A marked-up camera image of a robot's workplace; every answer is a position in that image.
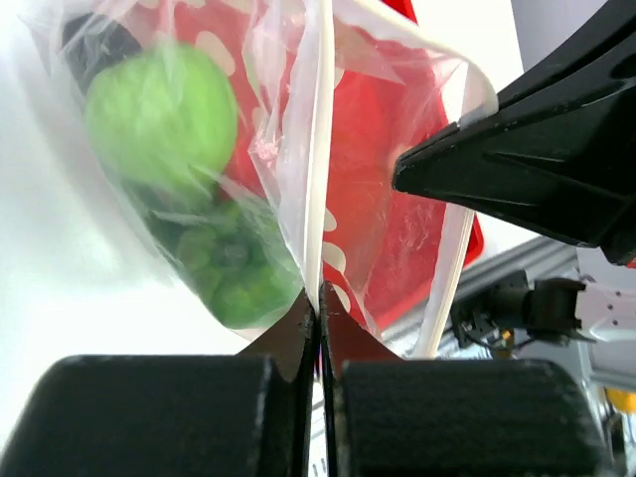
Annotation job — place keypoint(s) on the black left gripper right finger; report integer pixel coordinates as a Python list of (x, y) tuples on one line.
[(387, 416)]

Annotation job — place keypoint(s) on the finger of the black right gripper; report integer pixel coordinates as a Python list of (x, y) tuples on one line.
[(558, 156)]

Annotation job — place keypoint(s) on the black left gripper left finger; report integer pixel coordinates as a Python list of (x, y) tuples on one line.
[(188, 415)]

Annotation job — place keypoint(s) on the green bell pepper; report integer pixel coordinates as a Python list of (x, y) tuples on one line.
[(235, 259)]

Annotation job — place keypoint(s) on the clear dotted zip bag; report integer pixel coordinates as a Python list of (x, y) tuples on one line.
[(79, 39)]

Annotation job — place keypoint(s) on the green custard apple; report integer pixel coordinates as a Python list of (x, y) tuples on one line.
[(167, 117)]

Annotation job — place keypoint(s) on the red plastic tray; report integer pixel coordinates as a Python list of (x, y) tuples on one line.
[(383, 251)]

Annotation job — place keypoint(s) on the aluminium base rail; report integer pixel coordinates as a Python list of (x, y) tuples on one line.
[(539, 258)]

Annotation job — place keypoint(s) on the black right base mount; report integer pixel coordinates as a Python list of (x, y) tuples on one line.
[(501, 305)]

